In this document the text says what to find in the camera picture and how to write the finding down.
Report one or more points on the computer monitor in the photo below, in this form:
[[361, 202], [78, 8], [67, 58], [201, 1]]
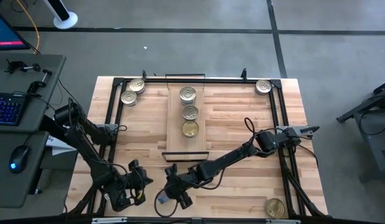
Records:
[[5, 34]]

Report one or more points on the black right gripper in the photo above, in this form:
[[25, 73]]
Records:
[[183, 185]]

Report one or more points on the white paper sheet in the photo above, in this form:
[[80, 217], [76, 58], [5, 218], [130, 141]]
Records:
[[60, 148]]

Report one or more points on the white round pole stand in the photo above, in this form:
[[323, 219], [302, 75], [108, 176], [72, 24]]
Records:
[[66, 20]]

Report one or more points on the small silver edge bracket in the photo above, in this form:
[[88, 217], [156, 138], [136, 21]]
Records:
[[196, 221]]

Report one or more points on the grey metal cart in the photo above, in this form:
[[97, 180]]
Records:
[[376, 140]]

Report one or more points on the backlit black keyboard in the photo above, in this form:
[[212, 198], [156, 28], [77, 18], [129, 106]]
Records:
[[7, 109]]

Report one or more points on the yellow gripper tag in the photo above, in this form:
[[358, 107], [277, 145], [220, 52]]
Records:
[[138, 196]]

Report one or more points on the black aluminium table frame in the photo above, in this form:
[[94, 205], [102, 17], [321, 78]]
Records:
[[230, 81]]

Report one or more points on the black computer mouse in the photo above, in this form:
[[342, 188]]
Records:
[[19, 157]]

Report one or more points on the black desk clamp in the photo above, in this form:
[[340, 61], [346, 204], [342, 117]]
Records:
[[15, 66], [36, 84]]

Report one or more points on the green-label gold seafood can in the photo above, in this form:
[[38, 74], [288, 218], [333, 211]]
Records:
[[275, 208], [190, 128]]

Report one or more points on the grey side desk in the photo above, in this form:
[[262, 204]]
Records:
[[12, 77]]

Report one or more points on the black table edge clamp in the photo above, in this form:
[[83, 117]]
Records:
[[144, 75], [243, 74]]

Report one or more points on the long silver edge bracket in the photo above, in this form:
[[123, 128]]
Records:
[[283, 221], [109, 220]]

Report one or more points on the wooden tray board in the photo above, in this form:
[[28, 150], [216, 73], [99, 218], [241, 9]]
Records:
[[175, 140]]

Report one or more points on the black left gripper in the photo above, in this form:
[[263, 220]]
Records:
[[130, 189]]

